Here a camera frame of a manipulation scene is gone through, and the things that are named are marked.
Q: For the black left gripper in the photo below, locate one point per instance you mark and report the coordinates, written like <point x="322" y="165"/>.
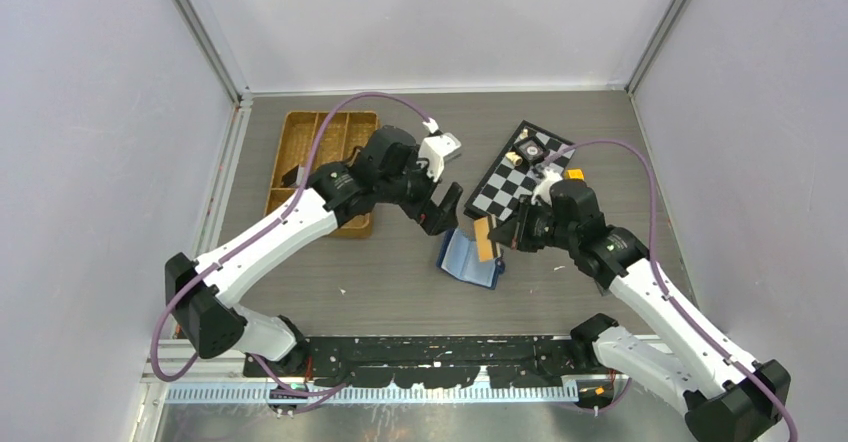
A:
<point x="435" y="219"/>

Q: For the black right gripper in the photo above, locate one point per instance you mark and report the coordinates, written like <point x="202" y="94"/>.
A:
<point x="515" y="233"/>

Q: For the tan credit card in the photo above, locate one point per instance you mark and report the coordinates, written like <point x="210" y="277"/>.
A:
<point x="487" y="249"/>

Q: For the blue card holder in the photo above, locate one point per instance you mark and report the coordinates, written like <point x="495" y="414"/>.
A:
<point x="459" y="258"/>

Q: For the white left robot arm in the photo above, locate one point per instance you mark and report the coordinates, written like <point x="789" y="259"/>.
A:
<point x="206" y="292"/>

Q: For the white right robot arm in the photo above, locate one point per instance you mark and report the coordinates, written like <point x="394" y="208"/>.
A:
<point x="722" y="391"/>

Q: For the black credit card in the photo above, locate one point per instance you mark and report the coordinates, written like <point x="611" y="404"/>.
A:
<point x="293" y="178"/>

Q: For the black white chessboard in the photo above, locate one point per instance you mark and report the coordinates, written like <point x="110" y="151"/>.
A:
<point x="503" y="185"/>

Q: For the blue yellow toy car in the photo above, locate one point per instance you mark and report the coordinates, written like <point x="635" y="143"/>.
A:
<point x="574" y="174"/>

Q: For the woven bamboo cutlery tray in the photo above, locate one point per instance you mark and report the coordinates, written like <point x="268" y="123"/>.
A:
<point x="346" y="134"/>

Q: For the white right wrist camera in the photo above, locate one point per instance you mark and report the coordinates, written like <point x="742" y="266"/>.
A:
<point x="541" y="192"/>

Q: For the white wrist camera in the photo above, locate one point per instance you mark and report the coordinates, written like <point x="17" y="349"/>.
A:
<point x="541" y="192"/>
<point x="437" y="149"/>

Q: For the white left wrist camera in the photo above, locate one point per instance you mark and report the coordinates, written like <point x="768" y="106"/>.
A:
<point x="437" y="149"/>

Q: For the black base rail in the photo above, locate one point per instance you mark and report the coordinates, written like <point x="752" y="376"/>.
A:
<point x="438" y="362"/>

